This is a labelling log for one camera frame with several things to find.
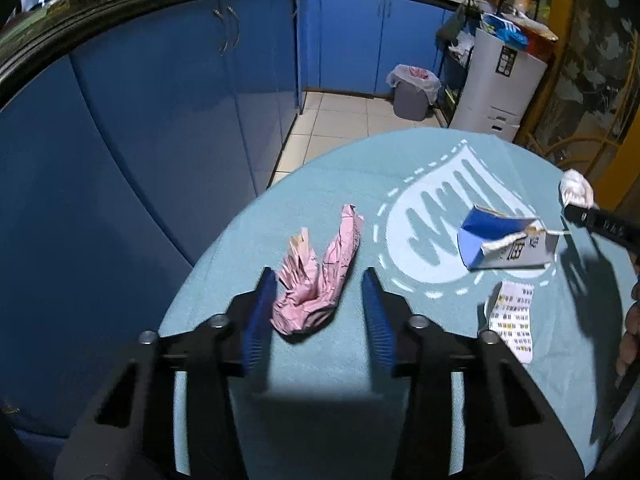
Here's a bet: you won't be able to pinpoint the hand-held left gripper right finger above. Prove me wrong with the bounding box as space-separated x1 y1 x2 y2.
361 267 586 480

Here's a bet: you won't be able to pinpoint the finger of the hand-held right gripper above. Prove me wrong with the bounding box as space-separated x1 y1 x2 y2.
562 202 640 249

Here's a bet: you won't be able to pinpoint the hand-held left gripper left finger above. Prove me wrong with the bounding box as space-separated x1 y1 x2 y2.
52 267 279 480

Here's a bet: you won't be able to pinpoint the red cardboard box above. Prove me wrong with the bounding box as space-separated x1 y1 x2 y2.
520 25 560 59

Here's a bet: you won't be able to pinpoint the blue striped package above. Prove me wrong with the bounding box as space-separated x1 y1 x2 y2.
482 12 530 51

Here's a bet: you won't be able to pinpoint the blue and white carton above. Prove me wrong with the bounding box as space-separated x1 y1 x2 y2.
457 205 571 271

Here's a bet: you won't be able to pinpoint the pink wrapper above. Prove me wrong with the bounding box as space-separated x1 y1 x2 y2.
270 204 365 336

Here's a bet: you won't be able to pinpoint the white storage cabinet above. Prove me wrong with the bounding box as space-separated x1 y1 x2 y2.
450 27 549 142

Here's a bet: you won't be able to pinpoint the black metal rack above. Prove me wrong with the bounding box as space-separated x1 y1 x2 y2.
437 0 541 129

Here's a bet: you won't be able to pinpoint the person's right hand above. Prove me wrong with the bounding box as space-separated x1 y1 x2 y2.
615 280 640 378

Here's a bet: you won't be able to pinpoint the black kitchen countertop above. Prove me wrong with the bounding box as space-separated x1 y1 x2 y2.
0 0 461 111

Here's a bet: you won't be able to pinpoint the white tissue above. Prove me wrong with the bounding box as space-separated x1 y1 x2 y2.
558 170 599 210

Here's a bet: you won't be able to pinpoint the white printed paper leaflet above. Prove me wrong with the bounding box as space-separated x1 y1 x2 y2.
485 281 536 365

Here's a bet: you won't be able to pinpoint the blue kitchen cabinets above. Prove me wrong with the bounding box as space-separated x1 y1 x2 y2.
0 0 461 436

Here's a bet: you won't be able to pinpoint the yellow wooden glass door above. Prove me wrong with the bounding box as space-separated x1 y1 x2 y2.
515 0 640 211

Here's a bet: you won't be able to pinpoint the grey bin with plastic liner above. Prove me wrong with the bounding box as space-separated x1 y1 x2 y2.
386 64 442 121

